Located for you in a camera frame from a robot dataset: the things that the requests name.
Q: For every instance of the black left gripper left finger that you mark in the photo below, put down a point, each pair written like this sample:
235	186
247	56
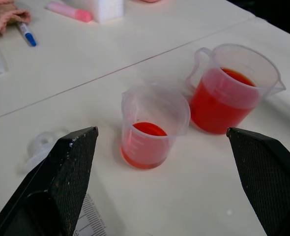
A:
61	177

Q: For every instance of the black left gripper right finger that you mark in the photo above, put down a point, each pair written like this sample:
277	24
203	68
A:
270	177

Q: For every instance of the large pitcher with red liquid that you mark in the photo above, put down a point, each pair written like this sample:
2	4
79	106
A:
221	103

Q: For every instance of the small beaker with red liquid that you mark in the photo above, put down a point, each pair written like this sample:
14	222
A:
147	145

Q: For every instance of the blue capped marker pen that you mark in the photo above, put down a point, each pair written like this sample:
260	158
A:
28	35

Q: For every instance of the pink marker pen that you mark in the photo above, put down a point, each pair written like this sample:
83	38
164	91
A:
71	11

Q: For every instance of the pink cloth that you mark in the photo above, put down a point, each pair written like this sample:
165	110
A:
2	18

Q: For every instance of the white foam block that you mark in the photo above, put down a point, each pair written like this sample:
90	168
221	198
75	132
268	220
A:
109	9

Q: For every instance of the pink round object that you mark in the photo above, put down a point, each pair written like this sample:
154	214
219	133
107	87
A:
148	1

